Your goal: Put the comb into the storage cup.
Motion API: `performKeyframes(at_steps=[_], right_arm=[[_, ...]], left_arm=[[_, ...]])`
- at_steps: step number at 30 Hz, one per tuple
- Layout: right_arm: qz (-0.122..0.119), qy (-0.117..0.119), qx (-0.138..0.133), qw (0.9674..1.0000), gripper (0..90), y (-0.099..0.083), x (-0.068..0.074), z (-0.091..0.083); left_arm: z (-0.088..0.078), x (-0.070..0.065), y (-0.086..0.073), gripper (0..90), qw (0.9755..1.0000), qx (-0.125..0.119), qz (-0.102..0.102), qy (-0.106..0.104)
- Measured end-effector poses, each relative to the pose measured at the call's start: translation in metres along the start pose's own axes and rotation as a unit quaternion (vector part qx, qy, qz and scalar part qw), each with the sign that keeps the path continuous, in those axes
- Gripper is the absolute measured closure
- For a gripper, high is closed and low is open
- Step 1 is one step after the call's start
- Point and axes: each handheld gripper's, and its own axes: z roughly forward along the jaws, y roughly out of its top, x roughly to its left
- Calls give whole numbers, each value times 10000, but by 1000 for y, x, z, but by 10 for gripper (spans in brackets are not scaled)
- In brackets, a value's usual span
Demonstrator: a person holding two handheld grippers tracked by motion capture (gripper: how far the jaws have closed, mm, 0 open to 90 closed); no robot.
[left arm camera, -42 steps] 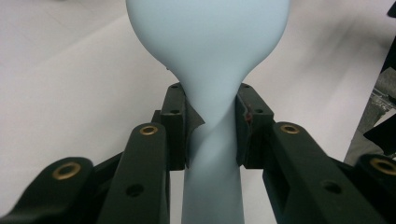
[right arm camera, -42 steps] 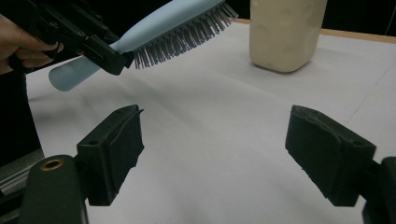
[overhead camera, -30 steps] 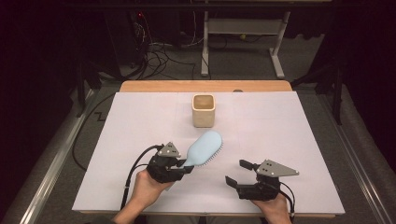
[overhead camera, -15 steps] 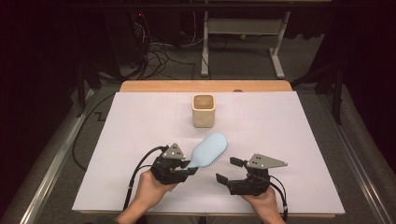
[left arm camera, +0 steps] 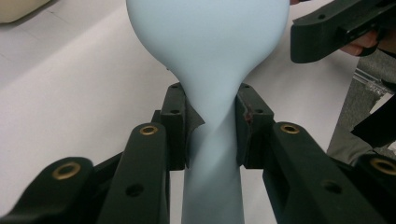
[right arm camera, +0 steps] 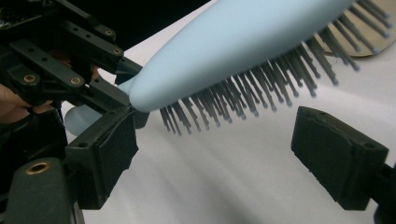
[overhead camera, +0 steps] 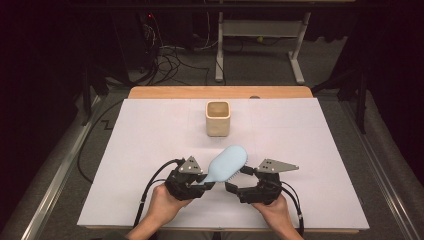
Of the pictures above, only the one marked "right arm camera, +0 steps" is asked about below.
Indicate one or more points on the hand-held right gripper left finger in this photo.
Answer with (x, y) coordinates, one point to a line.
(106, 155)

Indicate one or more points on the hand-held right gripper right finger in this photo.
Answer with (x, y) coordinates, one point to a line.
(336, 155)

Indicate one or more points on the light blue hairbrush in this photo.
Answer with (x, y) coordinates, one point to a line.
(224, 46)

